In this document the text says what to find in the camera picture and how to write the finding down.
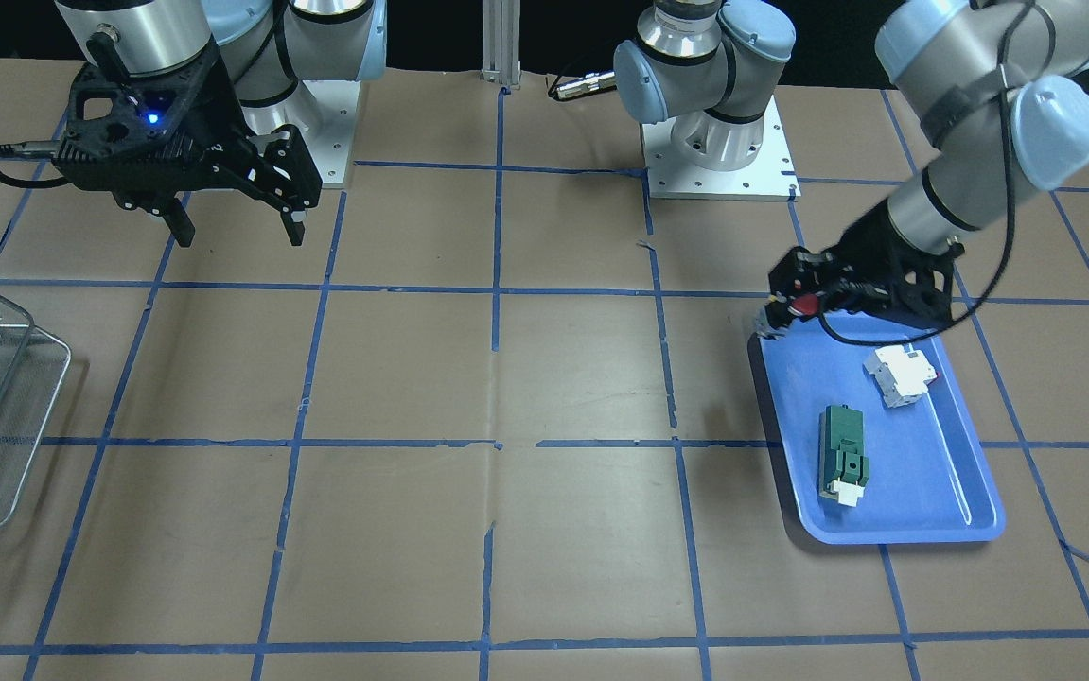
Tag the red emergency stop button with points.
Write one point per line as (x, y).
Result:
(777, 315)

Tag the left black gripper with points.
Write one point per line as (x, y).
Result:
(864, 248)

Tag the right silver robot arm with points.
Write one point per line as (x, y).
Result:
(267, 46)

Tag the white circuit breaker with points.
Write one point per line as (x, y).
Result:
(902, 374)

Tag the green relay module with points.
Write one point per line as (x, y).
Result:
(844, 468)

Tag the aluminium frame post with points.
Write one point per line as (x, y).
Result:
(500, 23)

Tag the blue plastic tray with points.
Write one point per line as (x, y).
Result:
(929, 482)

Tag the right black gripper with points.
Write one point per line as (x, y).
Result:
(221, 121)

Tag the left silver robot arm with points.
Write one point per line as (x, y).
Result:
(993, 86)

